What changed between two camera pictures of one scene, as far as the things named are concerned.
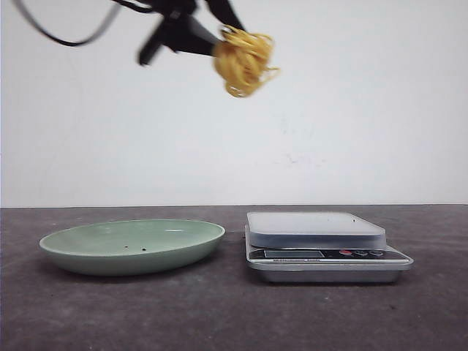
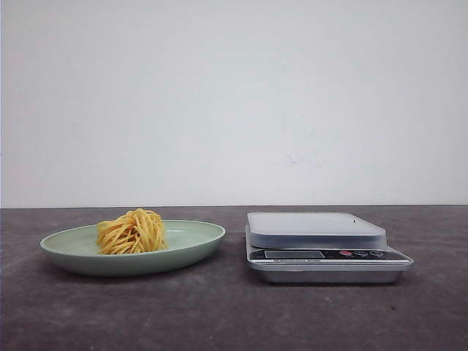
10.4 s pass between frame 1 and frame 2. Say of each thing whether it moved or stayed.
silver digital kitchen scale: stayed
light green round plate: stayed
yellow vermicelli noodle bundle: moved
